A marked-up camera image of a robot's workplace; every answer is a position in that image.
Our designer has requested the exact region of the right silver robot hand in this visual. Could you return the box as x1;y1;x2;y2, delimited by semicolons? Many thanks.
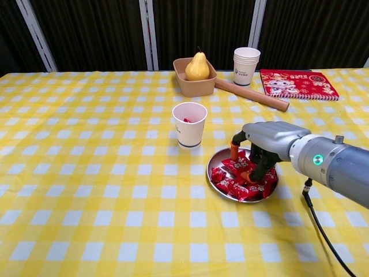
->
229;121;312;185

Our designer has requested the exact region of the round silver metal plate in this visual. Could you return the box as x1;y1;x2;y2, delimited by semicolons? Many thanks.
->
205;147;280;204

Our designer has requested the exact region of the single white paper cup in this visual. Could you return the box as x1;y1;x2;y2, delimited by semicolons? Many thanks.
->
172;101;208;150

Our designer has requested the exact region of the wooden rolling pin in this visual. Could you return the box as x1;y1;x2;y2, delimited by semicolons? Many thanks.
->
214;78;290;113

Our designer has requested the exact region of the red spiral calendar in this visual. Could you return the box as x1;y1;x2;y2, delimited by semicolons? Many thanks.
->
259;68;340;102

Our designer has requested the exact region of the stack of white paper cups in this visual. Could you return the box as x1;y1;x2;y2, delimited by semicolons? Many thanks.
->
232;47;262;87

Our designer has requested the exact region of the tan square bowl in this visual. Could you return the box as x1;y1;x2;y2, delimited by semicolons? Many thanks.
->
172;57;218;98

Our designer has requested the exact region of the yellow pear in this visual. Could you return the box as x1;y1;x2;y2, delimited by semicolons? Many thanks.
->
184;46;210;81

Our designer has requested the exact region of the black ribbed partition panel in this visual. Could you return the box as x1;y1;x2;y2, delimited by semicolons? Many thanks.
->
153;0;257;72
28;0;148;72
257;0;369;70
0;0;48;77

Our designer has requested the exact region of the yellow white checked tablecloth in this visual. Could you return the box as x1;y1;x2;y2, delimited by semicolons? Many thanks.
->
0;68;369;277

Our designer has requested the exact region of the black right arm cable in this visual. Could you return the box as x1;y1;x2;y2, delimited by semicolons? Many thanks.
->
301;178;358;277

